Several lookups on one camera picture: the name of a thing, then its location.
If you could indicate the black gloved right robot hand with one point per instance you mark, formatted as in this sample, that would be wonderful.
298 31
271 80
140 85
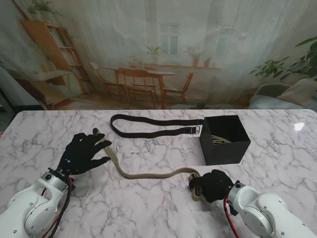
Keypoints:
213 184

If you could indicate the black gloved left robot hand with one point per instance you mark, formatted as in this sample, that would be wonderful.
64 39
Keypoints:
79 156

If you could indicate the beige braided belt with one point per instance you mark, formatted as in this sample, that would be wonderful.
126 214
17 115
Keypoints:
148 176
219 139

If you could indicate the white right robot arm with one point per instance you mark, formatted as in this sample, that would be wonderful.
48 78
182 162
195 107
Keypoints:
262 213

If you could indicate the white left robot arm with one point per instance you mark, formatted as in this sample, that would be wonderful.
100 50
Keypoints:
32 208

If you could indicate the black belt storage box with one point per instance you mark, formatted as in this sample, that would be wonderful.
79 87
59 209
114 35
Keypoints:
223 151

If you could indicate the dark brown braided belt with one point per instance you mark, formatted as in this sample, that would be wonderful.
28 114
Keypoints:
148 135

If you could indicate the printed room scene backdrop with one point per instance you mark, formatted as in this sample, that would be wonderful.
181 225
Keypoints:
158 49

